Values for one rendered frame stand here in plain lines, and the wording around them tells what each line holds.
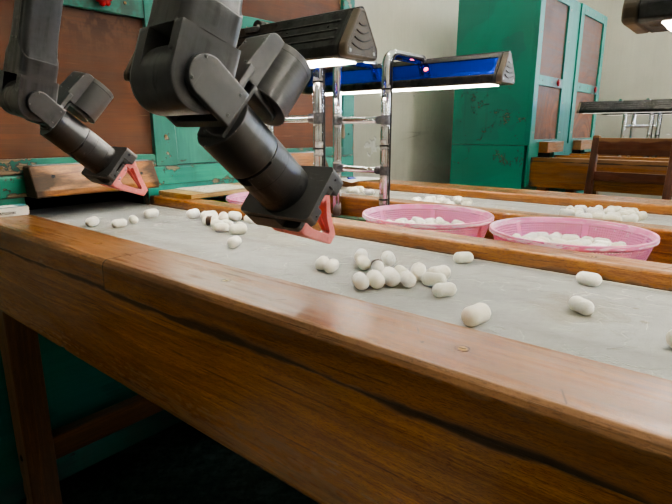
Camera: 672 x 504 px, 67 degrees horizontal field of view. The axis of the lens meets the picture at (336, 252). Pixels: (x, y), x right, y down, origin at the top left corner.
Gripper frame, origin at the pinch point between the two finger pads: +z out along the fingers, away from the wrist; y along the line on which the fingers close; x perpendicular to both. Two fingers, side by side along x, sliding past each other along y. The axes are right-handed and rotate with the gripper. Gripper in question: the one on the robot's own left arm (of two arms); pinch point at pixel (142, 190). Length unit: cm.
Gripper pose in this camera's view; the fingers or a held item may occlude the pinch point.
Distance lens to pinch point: 105.6
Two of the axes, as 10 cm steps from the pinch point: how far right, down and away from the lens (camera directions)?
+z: 4.8, 4.9, 7.2
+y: -7.7, -1.6, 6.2
